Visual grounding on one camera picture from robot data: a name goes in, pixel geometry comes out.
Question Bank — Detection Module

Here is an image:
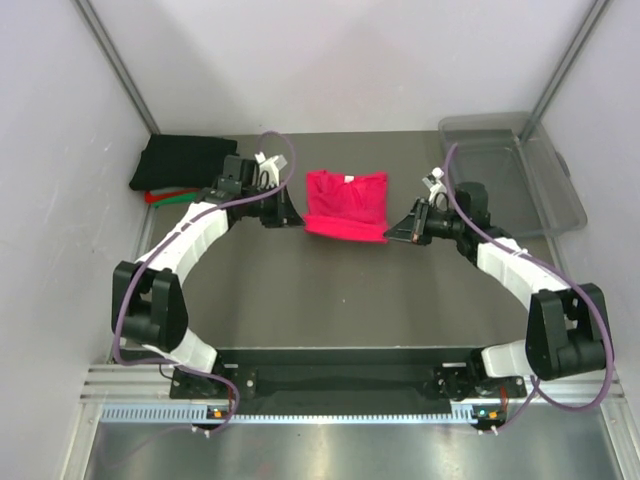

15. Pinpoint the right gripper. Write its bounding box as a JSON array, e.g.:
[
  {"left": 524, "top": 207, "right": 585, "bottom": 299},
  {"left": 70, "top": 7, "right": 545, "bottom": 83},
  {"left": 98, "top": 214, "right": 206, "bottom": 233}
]
[{"left": 384, "top": 198, "right": 466, "bottom": 246}]

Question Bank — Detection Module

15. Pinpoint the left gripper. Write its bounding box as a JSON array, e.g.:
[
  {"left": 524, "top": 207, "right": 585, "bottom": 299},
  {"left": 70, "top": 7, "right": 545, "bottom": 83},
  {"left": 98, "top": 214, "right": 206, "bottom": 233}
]
[{"left": 241, "top": 180, "right": 304, "bottom": 228}]

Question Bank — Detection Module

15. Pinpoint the pink t shirt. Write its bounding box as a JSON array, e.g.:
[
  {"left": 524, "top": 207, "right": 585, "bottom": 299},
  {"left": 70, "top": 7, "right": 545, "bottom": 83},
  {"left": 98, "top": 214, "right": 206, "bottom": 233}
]
[{"left": 303, "top": 170, "right": 389, "bottom": 244}]

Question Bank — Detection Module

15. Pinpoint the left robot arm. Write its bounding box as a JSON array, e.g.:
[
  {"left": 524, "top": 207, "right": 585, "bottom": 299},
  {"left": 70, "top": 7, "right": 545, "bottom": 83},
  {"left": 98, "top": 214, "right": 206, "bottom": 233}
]
[{"left": 112, "top": 153, "right": 304, "bottom": 397}]

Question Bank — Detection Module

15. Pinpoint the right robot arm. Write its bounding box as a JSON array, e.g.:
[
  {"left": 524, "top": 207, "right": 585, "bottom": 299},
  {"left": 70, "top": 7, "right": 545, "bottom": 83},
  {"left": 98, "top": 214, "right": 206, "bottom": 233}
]
[{"left": 385, "top": 175, "right": 614, "bottom": 396}]

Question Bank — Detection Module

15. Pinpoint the folded green t shirt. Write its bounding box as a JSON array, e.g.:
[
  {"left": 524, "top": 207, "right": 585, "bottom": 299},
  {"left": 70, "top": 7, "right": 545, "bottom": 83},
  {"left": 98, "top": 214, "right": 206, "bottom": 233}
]
[{"left": 145, "top": 189, "right": 199, "bottom": 207}]

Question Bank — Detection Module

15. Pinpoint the clear plastic bin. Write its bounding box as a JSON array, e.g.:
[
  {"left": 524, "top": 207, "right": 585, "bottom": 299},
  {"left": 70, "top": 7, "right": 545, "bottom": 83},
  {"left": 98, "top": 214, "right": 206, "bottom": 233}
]
[{"left": 438, "top": 112, "right": 587, "bottom": 239}]

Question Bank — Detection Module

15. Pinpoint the folded black t shirt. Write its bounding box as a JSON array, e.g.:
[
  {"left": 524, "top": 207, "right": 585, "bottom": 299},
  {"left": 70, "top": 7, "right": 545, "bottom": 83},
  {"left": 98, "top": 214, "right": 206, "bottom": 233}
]
[{"left": 129, "top": 134, "right": 238, "bottom": 191}]

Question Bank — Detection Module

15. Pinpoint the folded red t shirt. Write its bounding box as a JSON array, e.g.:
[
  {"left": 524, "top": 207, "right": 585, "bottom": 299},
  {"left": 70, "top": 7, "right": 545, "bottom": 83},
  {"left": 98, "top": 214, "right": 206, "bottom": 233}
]
[{"left": 144, "top": 188, "right": 199, "bottom": 207}]

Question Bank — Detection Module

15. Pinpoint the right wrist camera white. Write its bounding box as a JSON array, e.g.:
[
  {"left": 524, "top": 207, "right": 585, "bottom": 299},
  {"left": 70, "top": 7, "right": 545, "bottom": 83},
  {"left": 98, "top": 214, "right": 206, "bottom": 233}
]
[{"left": 422, "top": 167, "right": 447, "bottom": 204}]

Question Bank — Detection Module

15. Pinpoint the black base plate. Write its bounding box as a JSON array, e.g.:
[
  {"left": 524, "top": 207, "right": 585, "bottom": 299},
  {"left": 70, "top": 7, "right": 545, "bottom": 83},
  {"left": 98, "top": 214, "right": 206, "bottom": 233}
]
[{"left": 169, "top": 347, "right": 526, "bottom": 415}]

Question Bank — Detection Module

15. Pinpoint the grey cable duct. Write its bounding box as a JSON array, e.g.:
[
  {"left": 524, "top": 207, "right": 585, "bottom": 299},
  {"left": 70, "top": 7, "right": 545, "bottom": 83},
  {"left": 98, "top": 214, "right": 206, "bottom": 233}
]
[{"left": 100, "top": 403, "right": 506, "bottom": 425}]

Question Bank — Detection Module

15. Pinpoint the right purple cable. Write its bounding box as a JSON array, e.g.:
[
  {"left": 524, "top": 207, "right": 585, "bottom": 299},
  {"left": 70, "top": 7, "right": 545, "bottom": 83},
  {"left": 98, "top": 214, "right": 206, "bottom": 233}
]
[{"left": 443, "top": 142, "right": 616, "bottom": 435}]

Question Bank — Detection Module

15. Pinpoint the aluminium frame rail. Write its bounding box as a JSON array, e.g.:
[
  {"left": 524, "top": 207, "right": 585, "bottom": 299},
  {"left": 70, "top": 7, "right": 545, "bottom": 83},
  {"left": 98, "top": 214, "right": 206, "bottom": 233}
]
[{"left": 79, "top": 362, "right": 627, "bottom": 401}]

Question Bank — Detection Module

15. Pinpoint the right corner frame post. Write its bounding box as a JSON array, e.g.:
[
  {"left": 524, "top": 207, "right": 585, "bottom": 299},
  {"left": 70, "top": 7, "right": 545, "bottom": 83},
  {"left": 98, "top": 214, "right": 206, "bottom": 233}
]
[{"left": 519, "top": 0, "right": 612, "bottom": 143}]

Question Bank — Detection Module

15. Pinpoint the corner frame post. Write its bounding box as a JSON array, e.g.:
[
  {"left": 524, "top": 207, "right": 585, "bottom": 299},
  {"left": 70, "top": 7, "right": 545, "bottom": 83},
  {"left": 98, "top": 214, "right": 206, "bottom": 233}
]
[
  {"left": 519, "top": 0, "right": 612, "bottom": 143},
  {"left": 71, "top": 0, "right": 160, "bottom": 134}
]

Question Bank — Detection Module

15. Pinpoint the left corner frame post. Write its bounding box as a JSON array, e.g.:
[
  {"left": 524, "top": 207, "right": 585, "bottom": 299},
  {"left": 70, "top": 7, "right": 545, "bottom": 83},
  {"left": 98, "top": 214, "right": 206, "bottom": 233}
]
[{"left": 71, "top": 0, "right": 160, "bottom": 134}]

